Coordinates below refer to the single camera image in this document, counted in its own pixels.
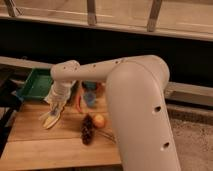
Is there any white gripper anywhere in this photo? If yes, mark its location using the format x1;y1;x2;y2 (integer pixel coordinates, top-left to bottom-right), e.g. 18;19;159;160
44;81;75;116

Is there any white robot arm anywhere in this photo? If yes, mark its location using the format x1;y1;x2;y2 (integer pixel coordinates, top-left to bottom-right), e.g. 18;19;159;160
50;55;181;171

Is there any green plastic tray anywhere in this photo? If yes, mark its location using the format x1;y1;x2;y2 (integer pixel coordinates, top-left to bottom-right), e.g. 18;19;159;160
17;68;53;100

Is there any yellow banana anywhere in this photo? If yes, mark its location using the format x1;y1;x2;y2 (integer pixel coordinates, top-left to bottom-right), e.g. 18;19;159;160
39;108;63;129

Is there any orange carrot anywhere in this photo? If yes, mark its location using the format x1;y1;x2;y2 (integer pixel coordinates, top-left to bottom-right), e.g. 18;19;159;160
75;92;83;114

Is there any blue plastic cup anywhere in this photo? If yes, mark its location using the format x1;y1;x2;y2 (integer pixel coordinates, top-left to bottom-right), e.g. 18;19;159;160
83;92;96;107

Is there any teal lid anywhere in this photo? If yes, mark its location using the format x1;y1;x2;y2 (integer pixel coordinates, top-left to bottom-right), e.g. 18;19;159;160
82;81;96;90

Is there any dark grape bunch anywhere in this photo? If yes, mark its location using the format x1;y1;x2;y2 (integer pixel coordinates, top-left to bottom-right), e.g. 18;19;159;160
81;114;94;145

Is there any yellow red apple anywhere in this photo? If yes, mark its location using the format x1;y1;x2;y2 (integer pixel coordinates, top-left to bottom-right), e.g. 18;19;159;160
93;114;106;128

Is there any red bowl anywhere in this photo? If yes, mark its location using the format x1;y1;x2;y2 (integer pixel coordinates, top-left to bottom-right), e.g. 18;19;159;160
82;82;101;91

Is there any wooden table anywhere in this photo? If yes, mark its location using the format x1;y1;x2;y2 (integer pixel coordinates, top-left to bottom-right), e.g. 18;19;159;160
0;102;121;171

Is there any silver fork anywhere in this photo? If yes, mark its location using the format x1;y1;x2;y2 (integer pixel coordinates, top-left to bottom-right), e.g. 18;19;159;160
96;130;116;143

